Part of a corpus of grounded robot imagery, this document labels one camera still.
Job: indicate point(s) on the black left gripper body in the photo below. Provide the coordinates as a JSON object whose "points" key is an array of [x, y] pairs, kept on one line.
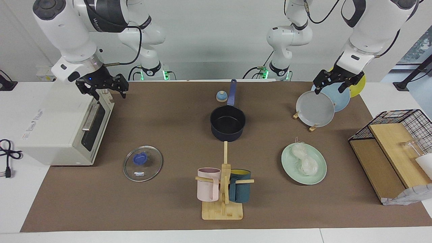
{"points": [[342, 75]]}

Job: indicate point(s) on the white vermicelli bundle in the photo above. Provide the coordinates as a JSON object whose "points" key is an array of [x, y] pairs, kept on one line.
{"points": [[307, 162]]}

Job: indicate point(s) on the wooden mug tree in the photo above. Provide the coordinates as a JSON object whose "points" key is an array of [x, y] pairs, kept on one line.
{"points": [[222, 211]]}

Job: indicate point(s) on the patterned white bag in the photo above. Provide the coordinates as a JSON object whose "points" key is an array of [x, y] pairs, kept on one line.
{"points": [[408, 196]]}

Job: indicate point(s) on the dark teal mug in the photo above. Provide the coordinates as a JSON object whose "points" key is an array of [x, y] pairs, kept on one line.
{"points": [[241, 192]]}

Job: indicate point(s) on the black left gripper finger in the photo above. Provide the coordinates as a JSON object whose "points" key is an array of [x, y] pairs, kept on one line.
{"points": [[346, 85], [320, 82]]}

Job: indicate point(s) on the clear glass cup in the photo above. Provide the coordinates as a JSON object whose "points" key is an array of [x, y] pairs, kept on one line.
{"points": [[413, 146]]}

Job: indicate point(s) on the light blue plate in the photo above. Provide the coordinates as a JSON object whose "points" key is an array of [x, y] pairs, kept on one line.
{"points": [[341, 98]]}

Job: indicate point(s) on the brown table mat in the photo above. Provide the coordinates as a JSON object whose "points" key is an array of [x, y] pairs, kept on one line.
{"points": [[168, 111]]}

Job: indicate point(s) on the pale green plate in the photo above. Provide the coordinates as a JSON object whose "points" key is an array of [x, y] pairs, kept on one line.
{"points": [[293, 168]]}

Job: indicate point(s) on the white toaster oven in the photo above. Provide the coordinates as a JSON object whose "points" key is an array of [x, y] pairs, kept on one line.
{"points": [[57, 135]]}

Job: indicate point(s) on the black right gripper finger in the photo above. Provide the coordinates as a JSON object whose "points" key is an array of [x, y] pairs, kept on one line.
{"points": [[122, 85], [94, 93]]}

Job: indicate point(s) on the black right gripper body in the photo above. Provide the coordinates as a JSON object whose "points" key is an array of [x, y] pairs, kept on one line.
{"points": [[99, 79]]}

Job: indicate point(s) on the pink mug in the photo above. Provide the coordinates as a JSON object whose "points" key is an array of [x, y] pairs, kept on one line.
{"points": [[206, 190]]}

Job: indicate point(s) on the yellow plate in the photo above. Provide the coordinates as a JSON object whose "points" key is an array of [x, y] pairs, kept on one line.
{"points": [[359, 87]]}

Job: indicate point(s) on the white wall socket box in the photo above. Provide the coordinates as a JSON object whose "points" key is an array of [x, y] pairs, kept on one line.
{"points": [[44, 75]]}

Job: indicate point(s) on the black stand foot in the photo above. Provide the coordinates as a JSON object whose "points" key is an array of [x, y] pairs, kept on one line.
{"points": [[6, 85], [403, 85]]}

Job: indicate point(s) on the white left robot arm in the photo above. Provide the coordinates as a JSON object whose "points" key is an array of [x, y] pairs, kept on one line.
{"points": [[371, 30]]}

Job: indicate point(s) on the glass lid with blue knob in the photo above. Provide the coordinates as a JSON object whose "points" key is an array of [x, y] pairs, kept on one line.
{"points": [[141, 158]]}

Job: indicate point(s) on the dark blue saucepan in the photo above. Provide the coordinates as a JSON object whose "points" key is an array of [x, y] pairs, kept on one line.
{"points": [[227, 126]]}

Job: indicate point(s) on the white cup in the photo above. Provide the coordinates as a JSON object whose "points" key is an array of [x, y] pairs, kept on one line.
{"points": [[426, 165]]}

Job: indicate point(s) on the wooden plate rack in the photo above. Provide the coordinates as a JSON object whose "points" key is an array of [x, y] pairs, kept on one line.
{"points": [[313, 128]]}

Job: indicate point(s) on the grey plate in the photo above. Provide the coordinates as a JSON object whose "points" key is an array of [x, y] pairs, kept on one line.
{"points": [[315, 109]]}

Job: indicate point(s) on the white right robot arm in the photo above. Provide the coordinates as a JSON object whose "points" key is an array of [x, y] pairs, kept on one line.
{"points": [[67, 30]]}

